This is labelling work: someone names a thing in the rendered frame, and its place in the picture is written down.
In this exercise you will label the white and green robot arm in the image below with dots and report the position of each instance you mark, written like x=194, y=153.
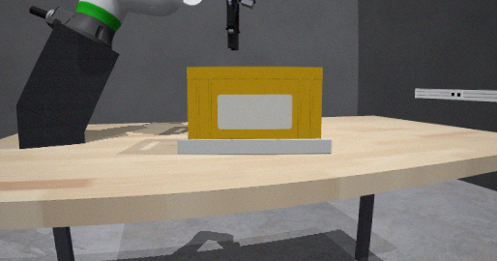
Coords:
x=100, y=19

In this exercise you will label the yellow crate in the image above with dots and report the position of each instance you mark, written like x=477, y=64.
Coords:
x=255, y=103

